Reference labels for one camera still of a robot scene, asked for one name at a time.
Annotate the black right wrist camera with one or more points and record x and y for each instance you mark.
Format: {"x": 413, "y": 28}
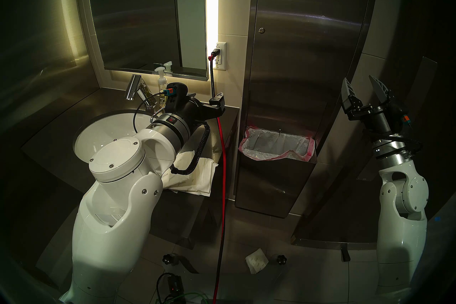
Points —
{"x": 398, "y": 111}

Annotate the white round sink basin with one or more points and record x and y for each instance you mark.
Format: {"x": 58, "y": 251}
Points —
{"x": 99, "y": 132}

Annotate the yellow soap pump bottle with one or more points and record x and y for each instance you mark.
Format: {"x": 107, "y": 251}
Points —
{"x": 162, "y": 84}

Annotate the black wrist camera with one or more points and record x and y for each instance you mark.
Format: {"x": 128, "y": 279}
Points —
{"x": 178, "y": 93}
{"x": 398, "y": 111}

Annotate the crumpled white paper towel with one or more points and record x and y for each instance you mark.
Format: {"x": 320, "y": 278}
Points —
{"x": 256, "y": 261}

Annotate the clear pink-edged trash bag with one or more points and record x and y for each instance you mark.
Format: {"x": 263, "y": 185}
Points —
{"x": 274, "y": 144}

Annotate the small chrome soap spout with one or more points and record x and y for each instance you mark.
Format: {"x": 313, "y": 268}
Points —
{"x": 156, "y": 116}

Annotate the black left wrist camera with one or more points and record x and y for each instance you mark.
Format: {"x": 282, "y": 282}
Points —
{"x": 178, "y": 93}

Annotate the black star knob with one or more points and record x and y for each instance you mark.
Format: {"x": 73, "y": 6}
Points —
{"x": 167, "y": 258}
{"x": 281, "y": 259}

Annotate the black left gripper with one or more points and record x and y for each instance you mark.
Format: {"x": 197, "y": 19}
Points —
{"x": 196, "y": 111}

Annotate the white paper towel pile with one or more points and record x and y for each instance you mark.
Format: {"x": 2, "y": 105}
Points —
{"x": 203, "y": 175}

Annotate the white wall power outlet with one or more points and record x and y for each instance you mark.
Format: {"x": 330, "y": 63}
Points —
{"x": 221, "y": 57}

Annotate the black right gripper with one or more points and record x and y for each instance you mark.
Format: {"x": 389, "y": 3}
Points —
{"x": 377, "y": 118}

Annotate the stainless waste bin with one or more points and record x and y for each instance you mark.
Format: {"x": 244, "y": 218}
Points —
{"x": 270, "y": 185}

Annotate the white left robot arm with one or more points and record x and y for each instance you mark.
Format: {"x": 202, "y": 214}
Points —
{"x": 117, "y": 235}

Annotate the framed wall mirror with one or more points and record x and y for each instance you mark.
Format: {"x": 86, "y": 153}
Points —
{"x": 135, "y": 14}

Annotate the black power box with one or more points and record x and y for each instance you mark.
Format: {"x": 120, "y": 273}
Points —
{"x": 174, "y": 287}

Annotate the chrome sink faucet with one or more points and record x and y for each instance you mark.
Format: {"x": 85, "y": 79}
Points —
{"x": 133, "y": 87}

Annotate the stainless dispenser door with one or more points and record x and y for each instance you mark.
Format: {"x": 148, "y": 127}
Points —
{"x": 306, "y": 39}

